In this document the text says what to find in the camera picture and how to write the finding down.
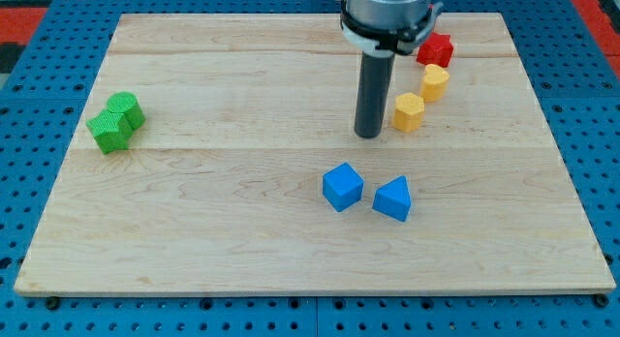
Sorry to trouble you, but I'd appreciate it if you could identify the blue triangle block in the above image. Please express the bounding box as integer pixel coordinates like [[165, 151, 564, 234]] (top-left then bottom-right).
[[372, 175, 412, 222]]

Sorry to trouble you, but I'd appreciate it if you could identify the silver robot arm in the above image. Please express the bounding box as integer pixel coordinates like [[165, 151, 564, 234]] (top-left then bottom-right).
[[344, 0, 431, 30]]

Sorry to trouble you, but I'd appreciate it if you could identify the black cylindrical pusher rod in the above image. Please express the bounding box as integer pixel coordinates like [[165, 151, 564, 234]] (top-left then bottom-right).
[[354, 53, 395, 138]]

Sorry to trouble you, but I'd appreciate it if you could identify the blue cube block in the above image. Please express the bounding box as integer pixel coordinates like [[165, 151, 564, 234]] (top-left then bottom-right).
[[322, 163, 364, 212]]

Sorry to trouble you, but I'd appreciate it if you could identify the black white tool mount clamp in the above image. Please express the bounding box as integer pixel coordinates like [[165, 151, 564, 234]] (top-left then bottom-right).
[[340, 2, 444, 58]]

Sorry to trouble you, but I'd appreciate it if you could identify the yellow heart block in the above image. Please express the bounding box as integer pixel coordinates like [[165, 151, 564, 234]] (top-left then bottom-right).
[[419, 64, 450, 103]]

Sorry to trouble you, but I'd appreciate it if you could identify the wooden board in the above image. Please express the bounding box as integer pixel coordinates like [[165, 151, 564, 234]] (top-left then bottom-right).
[[15, 13, 616, 297]]

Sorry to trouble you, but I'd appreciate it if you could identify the yellow hexagon block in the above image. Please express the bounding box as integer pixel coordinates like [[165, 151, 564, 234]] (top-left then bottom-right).
[[392, 92, 425, 133]]

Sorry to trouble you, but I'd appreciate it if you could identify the red star block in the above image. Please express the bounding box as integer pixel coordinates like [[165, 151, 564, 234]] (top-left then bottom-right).
[[417, 32, 454, 68]]

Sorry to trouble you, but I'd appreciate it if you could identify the green cylinder block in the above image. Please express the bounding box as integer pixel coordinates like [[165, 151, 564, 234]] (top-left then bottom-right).
[[107, 91, 145, 130]]

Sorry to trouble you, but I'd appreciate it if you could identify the green star block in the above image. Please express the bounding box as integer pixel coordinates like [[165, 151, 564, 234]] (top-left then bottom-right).
[[86, 109, 133, 155]]

